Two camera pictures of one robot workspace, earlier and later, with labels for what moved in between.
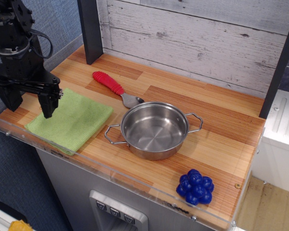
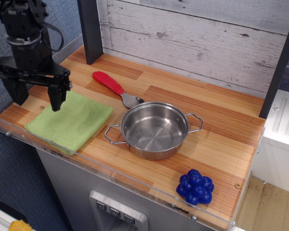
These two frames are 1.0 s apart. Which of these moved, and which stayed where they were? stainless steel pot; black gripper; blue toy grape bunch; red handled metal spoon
Moved: black gripper
Stayed: red handled metal spoon; stainless steel pot; blue toy grape bunch
